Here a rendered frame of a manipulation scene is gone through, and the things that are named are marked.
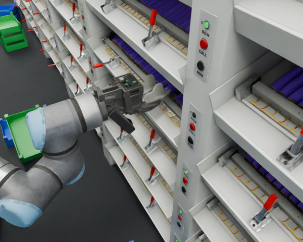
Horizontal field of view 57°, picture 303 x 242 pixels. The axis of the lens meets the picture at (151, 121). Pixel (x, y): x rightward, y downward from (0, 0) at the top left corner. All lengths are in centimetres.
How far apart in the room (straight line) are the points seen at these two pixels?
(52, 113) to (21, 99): 162
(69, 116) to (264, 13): 45
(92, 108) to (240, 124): 34
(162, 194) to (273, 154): 68
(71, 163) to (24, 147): 111
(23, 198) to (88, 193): 90
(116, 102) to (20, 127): 124
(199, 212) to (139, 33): 53
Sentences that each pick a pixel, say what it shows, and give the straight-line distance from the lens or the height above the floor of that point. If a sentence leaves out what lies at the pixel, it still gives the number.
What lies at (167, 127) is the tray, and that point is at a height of 73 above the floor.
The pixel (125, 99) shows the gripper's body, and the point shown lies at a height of 85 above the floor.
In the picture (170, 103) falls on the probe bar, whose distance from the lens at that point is 79.
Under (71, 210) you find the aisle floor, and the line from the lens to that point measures 152.
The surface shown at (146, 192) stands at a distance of 134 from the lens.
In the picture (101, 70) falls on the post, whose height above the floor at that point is 63.
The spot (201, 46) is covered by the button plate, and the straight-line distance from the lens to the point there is 51.
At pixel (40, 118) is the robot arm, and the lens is 66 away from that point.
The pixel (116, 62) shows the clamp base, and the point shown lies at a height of 75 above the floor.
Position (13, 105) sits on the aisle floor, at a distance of 224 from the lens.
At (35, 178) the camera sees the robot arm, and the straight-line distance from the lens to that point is 70.
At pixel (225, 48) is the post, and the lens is 48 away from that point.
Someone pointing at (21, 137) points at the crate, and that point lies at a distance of 186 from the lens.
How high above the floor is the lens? 127
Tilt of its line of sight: 42 degrees down
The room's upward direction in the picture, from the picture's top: straight up
